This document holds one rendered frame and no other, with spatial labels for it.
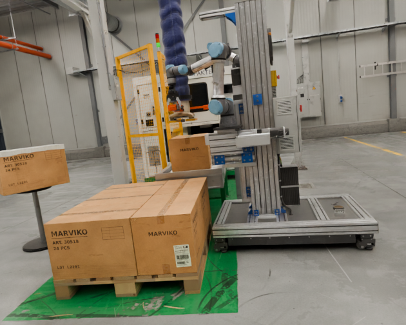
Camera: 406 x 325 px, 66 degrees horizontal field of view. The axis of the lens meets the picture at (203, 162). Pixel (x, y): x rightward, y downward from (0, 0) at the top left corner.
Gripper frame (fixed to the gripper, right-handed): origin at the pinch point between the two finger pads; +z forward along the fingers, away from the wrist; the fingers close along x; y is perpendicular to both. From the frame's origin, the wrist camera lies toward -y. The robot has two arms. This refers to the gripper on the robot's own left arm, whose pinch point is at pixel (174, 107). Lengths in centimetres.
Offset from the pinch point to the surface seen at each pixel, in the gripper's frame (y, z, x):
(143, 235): -80, 82, 18
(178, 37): 51, -69, -5
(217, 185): 44, 81, -29
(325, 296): -94, 123, -90
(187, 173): 45, 67, 1
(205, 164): 50, 60, -19
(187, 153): 50, 46, -2
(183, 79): 52, -28, -6
